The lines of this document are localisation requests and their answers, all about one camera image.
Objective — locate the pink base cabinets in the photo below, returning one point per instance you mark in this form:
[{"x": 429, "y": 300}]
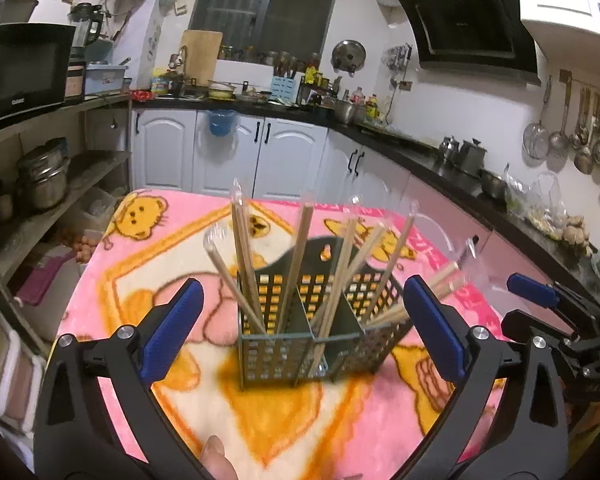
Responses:
[{"x": 455, "y": 220}]

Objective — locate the white base cabinets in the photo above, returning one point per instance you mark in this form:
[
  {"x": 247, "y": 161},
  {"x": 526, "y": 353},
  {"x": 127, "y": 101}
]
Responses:
[{"x": 290, "y": 160}]

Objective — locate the ginger roots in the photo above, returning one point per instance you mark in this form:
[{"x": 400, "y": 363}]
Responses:
[{"x": 577, "y": 235}]

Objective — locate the blue hanging bin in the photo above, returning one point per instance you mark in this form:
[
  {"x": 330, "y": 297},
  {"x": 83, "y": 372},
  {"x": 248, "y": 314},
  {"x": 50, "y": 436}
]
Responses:
[{"x": 222, "y": 122}]

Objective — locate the small steel kettle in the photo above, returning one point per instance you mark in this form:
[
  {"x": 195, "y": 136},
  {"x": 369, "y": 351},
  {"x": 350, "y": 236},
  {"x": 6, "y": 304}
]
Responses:
[{"x": 450, "y": 149}]

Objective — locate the steel pot lid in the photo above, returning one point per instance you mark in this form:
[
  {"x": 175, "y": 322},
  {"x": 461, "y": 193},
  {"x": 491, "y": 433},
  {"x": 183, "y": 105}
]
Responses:
[{"x": 349, "y": 55}]

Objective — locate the stacked dishes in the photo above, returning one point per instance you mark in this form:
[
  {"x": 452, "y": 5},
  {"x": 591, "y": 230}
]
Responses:
[{"x": 222, "y": 91}]

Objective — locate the wooden cutting board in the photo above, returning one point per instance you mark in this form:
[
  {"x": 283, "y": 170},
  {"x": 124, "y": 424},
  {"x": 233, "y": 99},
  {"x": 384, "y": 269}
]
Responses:
[{"x": 201, "y": 55}]

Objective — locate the person's left hand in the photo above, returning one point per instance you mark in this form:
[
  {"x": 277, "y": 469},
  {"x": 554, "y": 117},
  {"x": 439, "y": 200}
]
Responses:
[{"x": 220, "y": 460}]

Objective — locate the black microwave oven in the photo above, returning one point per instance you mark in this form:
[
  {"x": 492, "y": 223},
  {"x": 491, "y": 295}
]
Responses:
[{"x": 20, "y": 70}]

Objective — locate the hanging small kitchen tools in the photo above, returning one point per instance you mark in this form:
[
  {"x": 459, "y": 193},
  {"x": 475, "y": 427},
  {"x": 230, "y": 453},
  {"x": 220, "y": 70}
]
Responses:
[{"x": 400, "y": 60}]

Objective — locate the clear plastic bags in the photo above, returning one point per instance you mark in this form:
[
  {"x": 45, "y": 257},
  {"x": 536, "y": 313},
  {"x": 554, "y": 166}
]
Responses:
[{"x": 540, "y": 200}]

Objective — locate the cluster of condiment bottles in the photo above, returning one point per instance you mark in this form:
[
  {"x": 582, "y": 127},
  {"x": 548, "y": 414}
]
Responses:
[{"x": 370, "y": 107}]

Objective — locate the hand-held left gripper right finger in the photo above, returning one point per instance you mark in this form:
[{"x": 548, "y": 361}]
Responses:
[{"x": 435, "y": 330}]

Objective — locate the pink printed blanket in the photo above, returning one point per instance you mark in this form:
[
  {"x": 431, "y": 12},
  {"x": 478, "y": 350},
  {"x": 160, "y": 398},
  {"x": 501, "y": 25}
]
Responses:
[{"x": 260, "y": 410}]

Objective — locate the sink faucet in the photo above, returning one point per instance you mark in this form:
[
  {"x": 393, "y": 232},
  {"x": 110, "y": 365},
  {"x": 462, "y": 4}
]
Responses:
[{"x": 177, "y": 62}]

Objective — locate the steel cooking pot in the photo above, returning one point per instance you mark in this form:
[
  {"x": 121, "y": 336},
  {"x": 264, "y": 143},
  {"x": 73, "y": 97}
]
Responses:
[{"x": 346, "y": 111}]

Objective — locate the plastic drawer unit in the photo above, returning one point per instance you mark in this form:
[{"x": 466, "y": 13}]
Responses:
[{"x": 10, "y": 370}]

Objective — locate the purple plastic box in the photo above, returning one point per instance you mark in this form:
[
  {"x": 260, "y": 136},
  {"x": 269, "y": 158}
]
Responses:
[{"x": 45, "y": 277}]

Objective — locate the dark kitchen window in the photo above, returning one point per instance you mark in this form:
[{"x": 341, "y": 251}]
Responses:
[{"x": 265, "y": 10}]

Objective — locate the blender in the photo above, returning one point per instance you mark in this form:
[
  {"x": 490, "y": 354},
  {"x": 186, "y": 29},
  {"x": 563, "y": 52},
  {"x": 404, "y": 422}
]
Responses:
[{"x": 86, "y": 30}]

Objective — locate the wall socket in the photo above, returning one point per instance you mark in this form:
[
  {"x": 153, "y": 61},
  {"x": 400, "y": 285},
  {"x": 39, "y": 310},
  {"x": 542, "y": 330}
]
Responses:
[{"x": 405, "y": 85}]

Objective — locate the small red bag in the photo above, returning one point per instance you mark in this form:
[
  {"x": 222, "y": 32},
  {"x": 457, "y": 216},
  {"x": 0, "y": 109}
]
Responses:
[{"x": 142, "y": 95}]

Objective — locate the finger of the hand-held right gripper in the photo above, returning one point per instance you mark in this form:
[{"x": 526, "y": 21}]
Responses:
[
  {"x": 530, "y": 322},
  {"x": 530, "y": 287}
]

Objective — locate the green plastic utensil holder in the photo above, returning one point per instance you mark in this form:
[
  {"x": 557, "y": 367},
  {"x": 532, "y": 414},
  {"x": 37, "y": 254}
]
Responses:
[{"x": 275, "y": 355}]

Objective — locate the black kitchen countertop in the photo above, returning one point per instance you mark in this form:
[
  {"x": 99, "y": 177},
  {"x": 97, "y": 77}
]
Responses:
[{"x": 420, "y": 152}]

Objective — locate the black range hood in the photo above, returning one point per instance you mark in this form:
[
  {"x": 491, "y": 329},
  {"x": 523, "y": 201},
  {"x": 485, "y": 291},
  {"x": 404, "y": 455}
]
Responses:
[{"x": 465, "y": 15}]

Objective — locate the light blue knife block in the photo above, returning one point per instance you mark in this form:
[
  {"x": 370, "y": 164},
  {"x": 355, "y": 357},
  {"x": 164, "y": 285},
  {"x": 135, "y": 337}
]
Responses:
[{"x": 283, "y": 89}]

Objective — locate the grey pot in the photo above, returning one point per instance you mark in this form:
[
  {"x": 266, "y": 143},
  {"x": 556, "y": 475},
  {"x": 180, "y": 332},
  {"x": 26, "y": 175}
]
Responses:
[{"x": 12, "y": 10}]

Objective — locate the row of glass jars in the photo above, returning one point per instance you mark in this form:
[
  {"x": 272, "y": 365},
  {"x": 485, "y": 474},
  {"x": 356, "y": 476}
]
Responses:
[{"x": 280, "y": 57}]

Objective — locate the pile of brown eggs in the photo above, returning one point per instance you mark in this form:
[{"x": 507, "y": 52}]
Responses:
[{"x": 82, "y": 246}]

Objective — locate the set of wooden chopsticks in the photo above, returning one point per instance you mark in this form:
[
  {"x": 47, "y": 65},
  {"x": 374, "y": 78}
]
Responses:
[{"x": 298, "y": 260}]

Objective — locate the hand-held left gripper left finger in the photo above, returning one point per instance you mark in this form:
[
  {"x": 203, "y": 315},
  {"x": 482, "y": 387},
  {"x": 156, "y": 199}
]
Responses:
[{"x": 175, "y": 330}]

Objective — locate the row of hanging kitchen utensils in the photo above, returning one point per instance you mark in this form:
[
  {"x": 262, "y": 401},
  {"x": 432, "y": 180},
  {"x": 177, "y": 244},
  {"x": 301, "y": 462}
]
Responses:
[{"x": 570, "y": 130}]

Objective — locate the yellow bottle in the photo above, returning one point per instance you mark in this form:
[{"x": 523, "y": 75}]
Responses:
[{"x": 160, "y": 82}]

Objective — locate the kitchen shelf rack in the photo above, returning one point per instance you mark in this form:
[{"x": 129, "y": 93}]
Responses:
[{"x": 95, "y": 160}]

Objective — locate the stack of steel pots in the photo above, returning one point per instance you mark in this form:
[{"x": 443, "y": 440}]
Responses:
[{"x": 42, "y": 180}]

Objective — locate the blue-grey plastic box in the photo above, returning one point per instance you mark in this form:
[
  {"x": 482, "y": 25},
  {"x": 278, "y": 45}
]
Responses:
[{"x": 105, "y": 79}]

